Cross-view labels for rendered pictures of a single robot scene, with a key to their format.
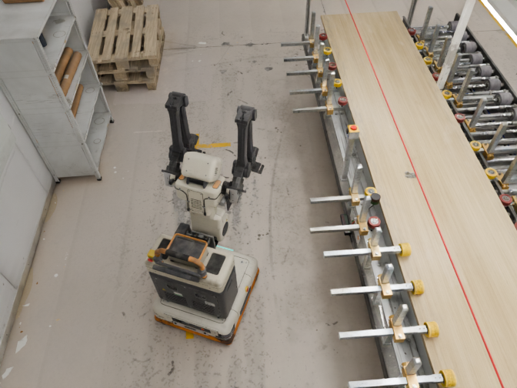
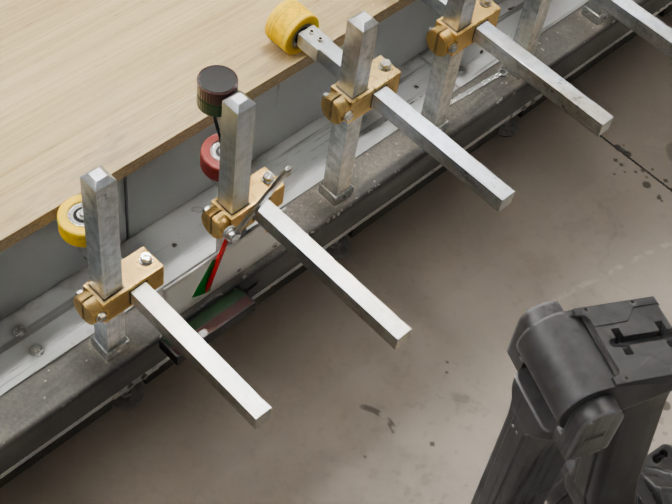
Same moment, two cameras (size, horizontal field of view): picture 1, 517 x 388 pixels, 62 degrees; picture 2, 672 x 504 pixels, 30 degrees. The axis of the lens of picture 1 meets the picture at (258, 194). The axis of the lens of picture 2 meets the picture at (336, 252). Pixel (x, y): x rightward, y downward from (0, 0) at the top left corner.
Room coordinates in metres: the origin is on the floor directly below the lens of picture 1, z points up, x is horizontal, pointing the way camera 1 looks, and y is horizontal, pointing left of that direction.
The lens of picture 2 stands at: (2.49, 0.26, 2.44)
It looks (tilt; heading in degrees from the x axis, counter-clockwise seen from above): 53 degrees down; 221
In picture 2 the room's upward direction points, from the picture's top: 10 degrees clockwise
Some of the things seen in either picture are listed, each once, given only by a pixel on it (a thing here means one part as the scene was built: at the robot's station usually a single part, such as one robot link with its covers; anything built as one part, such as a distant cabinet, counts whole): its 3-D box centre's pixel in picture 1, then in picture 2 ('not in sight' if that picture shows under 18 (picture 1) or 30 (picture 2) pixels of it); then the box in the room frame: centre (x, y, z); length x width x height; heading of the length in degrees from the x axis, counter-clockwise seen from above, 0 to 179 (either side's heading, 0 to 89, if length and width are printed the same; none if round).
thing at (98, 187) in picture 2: (354, 188); (105, 277); (1.92, -0.67, 0.89); 0.04 x 0.04 x 0.48; 2
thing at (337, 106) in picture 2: (374, 249); (360, 91); (1.40, -0.69, 0.95); 0.14 x 0.06 x 0.05; 2
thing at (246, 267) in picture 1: (208, 288); not in sight; (1.58, 0.42, 0.16); 0.67 x 0.64 x 0.25; 159
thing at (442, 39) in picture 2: (384, 285); (462, 26); (1.15, -0.70, 0.95); 0.14 x 0.06 x 0.05; 2
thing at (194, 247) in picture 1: (188, 251); not in sight; (1.48, 0.46, 0.87); 0.23 x 0.15 x 0.11; 70
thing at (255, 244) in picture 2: (354, 226); (226, 265); (1.70, -0.65, 0.75); 0.26 x 0.01 x 0.10; 2
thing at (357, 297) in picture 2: (342, 229); (305, 251); (1.63, -0.55, 0.84); 0.43 x 0.03 x 0.04; 92
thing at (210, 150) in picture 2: (372, 225); (224, 171); (1.64, -0.75, 0.85); 0.08 x 0.08 x 0.11
